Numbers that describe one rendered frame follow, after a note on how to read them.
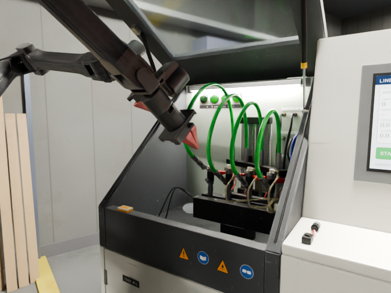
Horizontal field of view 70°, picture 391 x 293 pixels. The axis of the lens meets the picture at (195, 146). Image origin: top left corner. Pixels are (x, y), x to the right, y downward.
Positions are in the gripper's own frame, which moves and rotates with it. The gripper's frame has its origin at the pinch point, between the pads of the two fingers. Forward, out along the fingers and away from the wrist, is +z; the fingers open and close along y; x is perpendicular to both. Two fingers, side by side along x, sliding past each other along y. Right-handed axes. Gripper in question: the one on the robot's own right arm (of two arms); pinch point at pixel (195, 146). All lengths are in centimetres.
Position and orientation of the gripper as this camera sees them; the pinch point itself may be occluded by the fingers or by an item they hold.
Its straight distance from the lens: 75.8
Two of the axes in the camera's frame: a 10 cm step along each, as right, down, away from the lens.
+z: 5.4, 6.4, 5.5
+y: 5.1, -7.7, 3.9
